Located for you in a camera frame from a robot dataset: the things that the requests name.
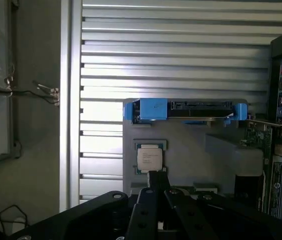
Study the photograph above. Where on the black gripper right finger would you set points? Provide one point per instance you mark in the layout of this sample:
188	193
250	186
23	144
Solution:
180	212

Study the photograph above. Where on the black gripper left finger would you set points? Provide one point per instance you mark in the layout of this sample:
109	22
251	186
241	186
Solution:
143	217

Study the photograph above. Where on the CPU with silver lid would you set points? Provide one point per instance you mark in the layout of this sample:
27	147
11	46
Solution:
148	157

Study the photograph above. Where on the grey parts rack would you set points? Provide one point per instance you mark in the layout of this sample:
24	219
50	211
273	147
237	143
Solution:
193	155

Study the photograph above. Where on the green RAM stick with label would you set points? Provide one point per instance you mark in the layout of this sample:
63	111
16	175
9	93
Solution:
279	185

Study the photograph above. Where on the disk in blue caddy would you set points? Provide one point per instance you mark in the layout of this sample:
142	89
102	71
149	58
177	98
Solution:
153	109

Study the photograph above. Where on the green graphics card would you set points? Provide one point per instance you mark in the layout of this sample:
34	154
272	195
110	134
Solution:
258	136

